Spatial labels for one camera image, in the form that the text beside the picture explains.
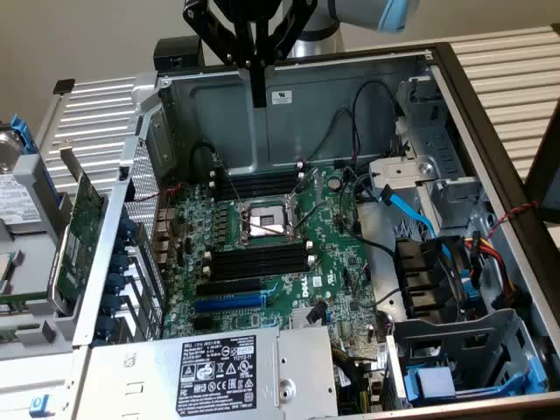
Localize long black expansion slot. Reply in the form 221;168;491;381
195;276;264;298

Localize dark panel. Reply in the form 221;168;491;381
522;96;560;225

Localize blue square latch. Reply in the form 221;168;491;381
28;393;51;419

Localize metal locking lever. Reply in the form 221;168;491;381
290;168;319;198
291;203;328;231

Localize silver chipset heatsink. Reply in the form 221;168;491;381
289;305;329;330

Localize black case fan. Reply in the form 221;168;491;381
393;234;476;324

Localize blue disk tray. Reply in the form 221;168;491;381
402;356;550;406

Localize Toshiba hard disk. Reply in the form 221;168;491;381
0;129;41;240

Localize blue disk wire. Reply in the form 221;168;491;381
379;184;454;263

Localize blue expansion slot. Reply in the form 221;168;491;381
194;292;269;314

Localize black box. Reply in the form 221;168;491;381
152;37;205;74

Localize metal disk bay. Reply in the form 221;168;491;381
367;73;485;233
388;307;550;410

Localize silver power supply unit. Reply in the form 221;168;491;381
73;324;341;420

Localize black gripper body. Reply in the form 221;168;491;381
205;0;304;25

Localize silver port block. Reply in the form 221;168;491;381
151;206;177;266

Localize grey parts rack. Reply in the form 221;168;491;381
0;152;110;364

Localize CPU socket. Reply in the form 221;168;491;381
234;194;307;249

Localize red black twisted wire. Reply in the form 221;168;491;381
125;181;184;205
484;199;543;241

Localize power supply wire bundle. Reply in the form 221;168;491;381
331;345;381;416

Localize open PC case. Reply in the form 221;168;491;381
72;41;560;420

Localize green graphics card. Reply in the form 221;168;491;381
45;138;109;317

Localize blue disk carrier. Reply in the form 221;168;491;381
7;113;60;207

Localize silver CPU chip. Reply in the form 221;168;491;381
0;251;15;295

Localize yellow red power wires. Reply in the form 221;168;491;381
462;231;522;307

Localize green motherboard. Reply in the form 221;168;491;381
152;164;391;351

